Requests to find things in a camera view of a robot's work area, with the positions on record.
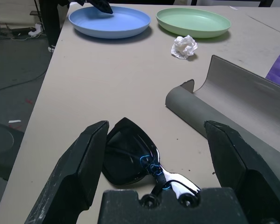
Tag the grey glasses case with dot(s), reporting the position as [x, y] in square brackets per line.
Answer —
[235, 98]

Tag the black sunglasses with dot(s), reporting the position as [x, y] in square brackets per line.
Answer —
[126, 158]

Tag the white tissue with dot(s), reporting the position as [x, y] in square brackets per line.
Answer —
[184, 47]

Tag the blue plastic plate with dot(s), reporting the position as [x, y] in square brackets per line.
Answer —
[112, 23]

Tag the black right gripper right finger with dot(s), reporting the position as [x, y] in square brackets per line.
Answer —
[242, 168]

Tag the white floor tape strip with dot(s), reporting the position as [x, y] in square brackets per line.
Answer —
[14, 121]

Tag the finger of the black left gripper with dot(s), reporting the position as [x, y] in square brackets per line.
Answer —
[101, 5]

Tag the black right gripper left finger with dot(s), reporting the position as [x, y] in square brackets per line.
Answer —
[70, 172]

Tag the white power strip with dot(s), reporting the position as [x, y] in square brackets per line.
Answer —
[36, 29]

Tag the green plastic plate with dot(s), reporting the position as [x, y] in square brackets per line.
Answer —
[193, 21]

